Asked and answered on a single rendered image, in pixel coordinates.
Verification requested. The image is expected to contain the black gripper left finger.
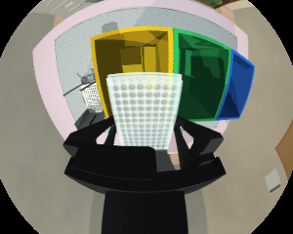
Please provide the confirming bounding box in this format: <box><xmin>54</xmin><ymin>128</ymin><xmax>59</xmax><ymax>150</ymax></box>
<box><xmin>67</xmin><ymin>115</ymin><xmax>116</xmax><ymax>145</ymax></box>

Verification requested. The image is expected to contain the green open-top bin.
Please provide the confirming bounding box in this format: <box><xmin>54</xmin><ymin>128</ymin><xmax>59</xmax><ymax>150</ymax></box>
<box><xmin>173</xmin><ymin>28</ymin><xmax>231</xmax><ymax>122</ymax></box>

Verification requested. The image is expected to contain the blue open-top bin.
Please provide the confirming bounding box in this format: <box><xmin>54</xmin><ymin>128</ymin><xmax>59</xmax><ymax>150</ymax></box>
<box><xmin>215</xmin><ymin>49</ymin><xmax>255</xmax><ymax>121</ymax></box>

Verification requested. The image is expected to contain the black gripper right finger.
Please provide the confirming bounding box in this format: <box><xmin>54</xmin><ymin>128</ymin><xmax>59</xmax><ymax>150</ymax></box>
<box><xmin>174</xmin><ymin>115</ymin><xmax>224</xmax><ymax>169</ymax></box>

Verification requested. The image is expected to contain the yellow bin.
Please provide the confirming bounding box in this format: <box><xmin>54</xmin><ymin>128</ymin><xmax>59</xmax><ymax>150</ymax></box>
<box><xmin>90</xmin><ymin>26</ymin><xmax>174</xmax><ymax>118</ymax></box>

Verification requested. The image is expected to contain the white well plate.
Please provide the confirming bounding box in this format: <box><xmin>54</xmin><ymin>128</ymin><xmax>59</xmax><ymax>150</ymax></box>
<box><xmin>106</xmin><ymin>72</ymin><xmax>183</xmax><ymax>150</ymax></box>
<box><xmin>81</xmin><ymin>82</ymin><xmax>103</xmax><ymax>113</ymax></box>

